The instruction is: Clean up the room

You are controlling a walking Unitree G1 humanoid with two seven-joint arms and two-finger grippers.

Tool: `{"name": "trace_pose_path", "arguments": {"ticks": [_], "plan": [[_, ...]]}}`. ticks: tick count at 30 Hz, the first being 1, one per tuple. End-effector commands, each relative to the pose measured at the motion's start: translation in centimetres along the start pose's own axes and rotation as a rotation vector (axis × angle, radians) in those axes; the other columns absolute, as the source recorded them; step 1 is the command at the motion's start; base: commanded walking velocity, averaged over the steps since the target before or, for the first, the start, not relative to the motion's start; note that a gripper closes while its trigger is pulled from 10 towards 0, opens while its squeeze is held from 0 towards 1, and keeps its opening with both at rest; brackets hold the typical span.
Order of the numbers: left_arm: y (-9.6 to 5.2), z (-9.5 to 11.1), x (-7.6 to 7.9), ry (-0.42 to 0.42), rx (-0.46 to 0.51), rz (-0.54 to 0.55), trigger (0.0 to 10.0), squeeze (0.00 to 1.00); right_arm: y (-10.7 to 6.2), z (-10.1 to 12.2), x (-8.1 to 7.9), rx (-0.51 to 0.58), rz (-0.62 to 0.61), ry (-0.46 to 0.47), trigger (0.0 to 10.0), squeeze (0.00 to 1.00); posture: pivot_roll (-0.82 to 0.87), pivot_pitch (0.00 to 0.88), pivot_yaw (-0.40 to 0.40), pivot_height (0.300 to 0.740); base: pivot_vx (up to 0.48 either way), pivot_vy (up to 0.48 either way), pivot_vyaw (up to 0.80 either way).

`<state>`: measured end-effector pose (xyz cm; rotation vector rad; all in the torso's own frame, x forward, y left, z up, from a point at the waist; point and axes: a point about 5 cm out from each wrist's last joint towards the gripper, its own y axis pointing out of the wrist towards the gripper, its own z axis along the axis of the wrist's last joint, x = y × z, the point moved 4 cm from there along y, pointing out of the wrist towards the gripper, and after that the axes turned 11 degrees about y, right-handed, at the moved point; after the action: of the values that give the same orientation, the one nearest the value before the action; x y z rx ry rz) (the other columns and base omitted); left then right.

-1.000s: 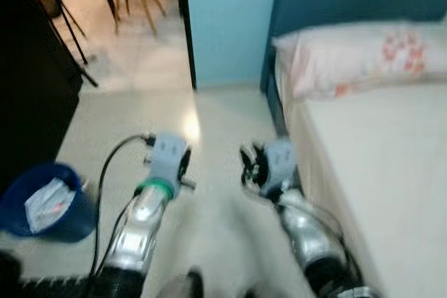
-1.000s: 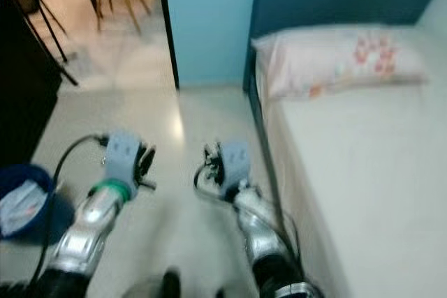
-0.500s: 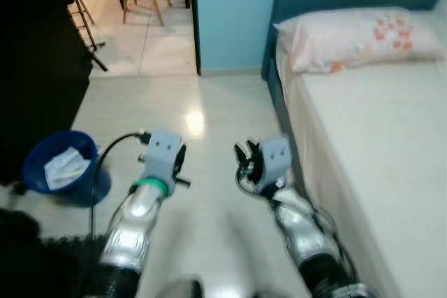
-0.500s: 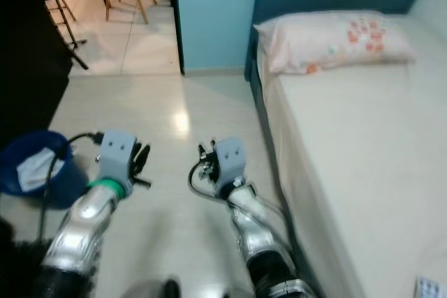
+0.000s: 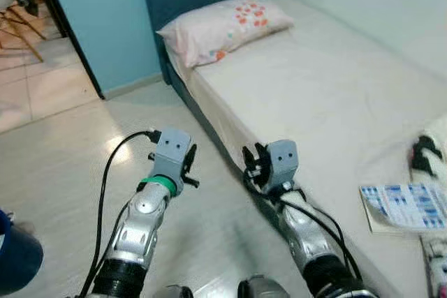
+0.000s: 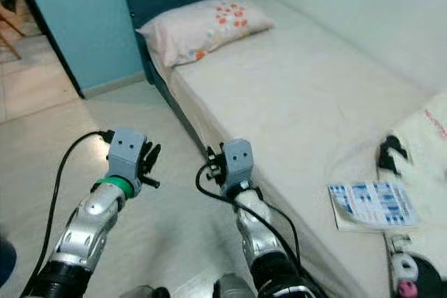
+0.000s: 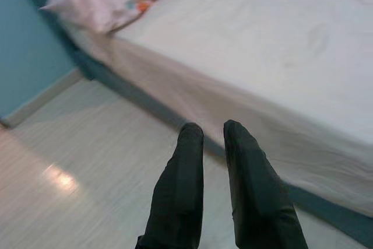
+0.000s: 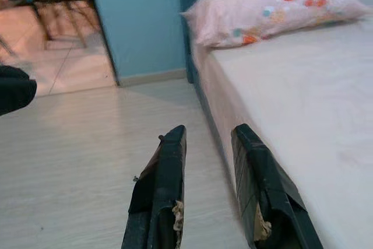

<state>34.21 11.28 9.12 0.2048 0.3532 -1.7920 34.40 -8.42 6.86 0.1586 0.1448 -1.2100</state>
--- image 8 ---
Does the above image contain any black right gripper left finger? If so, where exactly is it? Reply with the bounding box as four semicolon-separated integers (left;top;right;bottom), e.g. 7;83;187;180
121;124;187;249

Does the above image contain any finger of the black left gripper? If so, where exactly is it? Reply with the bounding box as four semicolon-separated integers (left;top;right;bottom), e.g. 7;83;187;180
0;65;38;117

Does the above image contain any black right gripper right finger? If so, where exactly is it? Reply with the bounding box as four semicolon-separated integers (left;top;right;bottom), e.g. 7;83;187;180
231;123;324;249

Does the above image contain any pink pillow with orange dots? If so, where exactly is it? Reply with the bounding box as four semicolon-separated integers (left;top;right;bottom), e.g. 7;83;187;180
179;0;373;49

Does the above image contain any cream sheeted bed mattress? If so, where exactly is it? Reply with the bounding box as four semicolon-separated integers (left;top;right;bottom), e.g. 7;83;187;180
186;18;373;249

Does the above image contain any beige skirting board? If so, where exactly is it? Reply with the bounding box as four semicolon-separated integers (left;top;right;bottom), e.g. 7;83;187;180
119;68;187;86

